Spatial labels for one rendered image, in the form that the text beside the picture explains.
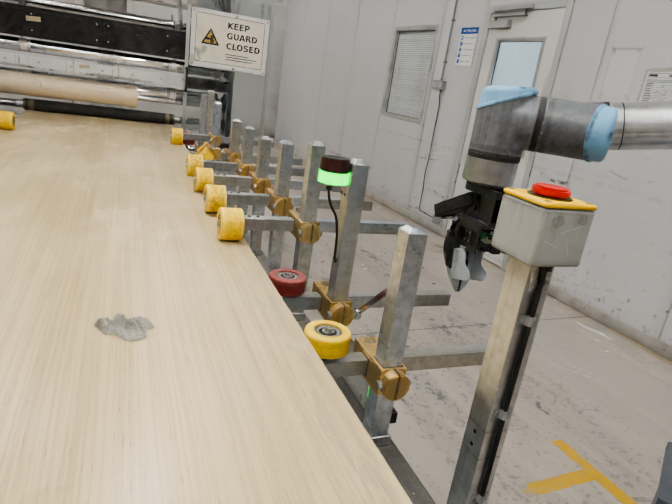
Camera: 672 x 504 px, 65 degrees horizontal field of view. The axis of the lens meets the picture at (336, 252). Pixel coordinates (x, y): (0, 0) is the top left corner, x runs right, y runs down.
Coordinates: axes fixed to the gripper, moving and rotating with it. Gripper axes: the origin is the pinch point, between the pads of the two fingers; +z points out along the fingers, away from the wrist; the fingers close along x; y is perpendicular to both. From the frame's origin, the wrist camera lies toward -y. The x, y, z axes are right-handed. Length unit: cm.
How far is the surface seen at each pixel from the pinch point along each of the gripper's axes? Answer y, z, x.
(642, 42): -182, -84, 248
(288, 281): -17.6, 6.4, -27.8
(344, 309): -12.7, 10.9, -16.6
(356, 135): -562, 30, 239
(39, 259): -32, 7, -74
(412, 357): 5.7, 12.0, -10.6
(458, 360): 6.0, 13.4, -0.3
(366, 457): 33.5, 7.0, -34.1
